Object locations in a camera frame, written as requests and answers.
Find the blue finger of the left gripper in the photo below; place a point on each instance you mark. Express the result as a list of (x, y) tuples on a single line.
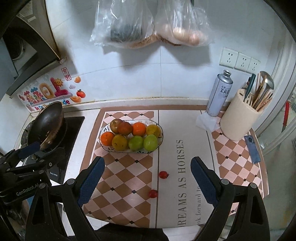
[(13, 157)]

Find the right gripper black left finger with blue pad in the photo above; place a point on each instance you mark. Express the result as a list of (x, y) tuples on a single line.
[(44, 221)]

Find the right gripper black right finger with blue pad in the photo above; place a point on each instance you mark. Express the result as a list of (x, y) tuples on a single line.
[(250, 222)]

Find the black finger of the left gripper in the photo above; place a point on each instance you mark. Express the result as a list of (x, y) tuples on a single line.
[(49, 159)]

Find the orange tangerine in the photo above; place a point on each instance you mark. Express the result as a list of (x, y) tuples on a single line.
[(106, 138)]

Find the yellow citrus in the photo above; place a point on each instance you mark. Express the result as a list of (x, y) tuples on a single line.
[(119, 143), (154, 130)]

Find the brown-red apple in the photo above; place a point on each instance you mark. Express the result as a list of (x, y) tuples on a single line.
[(115, 124)]

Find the dark red-orange tangerine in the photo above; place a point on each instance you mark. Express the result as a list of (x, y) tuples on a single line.
[(125, 128)]

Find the green apple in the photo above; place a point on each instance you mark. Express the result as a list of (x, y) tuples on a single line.
[(136, 143), (150, 143)]

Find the bright orange front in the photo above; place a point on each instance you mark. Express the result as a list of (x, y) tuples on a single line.
[(139, 129)]

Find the red cherry tomato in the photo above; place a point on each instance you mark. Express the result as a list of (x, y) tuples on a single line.
[(163, 174), (153, 194)]

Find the black gas stove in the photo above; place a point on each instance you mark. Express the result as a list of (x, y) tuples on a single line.
[(65, 139)]

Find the black frying pan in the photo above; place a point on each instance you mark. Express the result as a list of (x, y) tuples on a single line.
[(46, 125)]

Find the oval floral ceramic plate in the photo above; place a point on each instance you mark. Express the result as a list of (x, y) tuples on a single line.
[(106, 128)]

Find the checkered horses table mat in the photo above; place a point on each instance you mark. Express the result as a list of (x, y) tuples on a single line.
[(122, 194)]

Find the cream utensil holder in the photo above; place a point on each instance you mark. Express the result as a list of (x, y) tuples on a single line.
[(238, 118)]

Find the white tissue paper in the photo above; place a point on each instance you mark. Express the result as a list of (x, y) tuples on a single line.
[(207, 122)]

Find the black range hood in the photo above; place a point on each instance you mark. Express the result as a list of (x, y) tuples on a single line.
[(28, 47)]

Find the bundle of chopsticks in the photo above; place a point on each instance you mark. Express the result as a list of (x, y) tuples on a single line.
[(258, 91)]

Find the silver spray can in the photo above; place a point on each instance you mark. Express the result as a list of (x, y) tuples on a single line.
[(219, 93)]

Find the metal ladle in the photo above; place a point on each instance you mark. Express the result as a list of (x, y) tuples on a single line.
[(268, 84)]

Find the plastic bag dark contents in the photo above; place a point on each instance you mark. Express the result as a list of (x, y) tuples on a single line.
[(123, 24)]

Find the plastic bag with eggs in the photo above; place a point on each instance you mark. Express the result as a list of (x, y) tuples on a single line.
[(182, 23)]

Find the colourful wall sticker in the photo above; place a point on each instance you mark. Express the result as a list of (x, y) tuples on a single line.
[(59, 85)]

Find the dark handled knife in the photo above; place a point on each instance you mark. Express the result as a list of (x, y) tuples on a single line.
[(249, 86)]

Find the sliding glass door frame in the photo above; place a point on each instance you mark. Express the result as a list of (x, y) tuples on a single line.
[(284, 77)]

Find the white wall socket strip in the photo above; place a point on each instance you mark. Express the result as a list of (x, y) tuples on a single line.
[(239, 61)]

